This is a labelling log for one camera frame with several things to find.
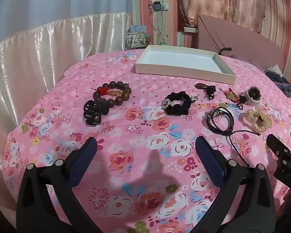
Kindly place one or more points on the black hair claw clip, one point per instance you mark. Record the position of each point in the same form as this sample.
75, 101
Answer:
92, 115

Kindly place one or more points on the wall socket with chargers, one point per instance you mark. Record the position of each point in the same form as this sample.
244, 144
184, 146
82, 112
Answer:
157, 6

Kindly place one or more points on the cream scrunchie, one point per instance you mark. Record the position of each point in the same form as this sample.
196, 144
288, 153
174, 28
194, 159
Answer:
251, 120

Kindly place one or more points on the white power strip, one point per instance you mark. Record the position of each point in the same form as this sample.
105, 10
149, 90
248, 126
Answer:
191, 29

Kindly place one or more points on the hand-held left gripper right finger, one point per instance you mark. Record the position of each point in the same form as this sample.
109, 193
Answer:
208, 155

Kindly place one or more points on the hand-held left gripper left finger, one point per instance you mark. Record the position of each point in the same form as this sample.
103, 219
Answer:
84, 155

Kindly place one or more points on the white satin curtain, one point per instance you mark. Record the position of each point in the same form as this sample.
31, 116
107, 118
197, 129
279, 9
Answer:
38, 53

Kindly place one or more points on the dark blue patterned cloth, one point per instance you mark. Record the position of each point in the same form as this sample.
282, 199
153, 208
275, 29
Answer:
276, 74

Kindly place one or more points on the white shallow cardboard box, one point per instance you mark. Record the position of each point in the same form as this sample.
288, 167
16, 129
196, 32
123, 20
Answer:
179, 60

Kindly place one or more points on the pink headboard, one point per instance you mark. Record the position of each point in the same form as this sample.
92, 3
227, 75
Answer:
245, 43

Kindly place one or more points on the light blue gift bag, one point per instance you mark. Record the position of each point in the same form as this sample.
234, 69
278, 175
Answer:
137, 28

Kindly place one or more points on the black and white tote bag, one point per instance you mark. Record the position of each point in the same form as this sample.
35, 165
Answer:
135, 41

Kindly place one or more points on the black scrunchie with flower charm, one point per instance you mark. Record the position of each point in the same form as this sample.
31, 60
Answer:
181, 106

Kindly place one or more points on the pink floral curtain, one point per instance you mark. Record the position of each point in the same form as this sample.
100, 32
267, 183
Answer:
220, 0

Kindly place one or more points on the brown bag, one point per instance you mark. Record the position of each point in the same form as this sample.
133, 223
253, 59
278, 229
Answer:
225, 51

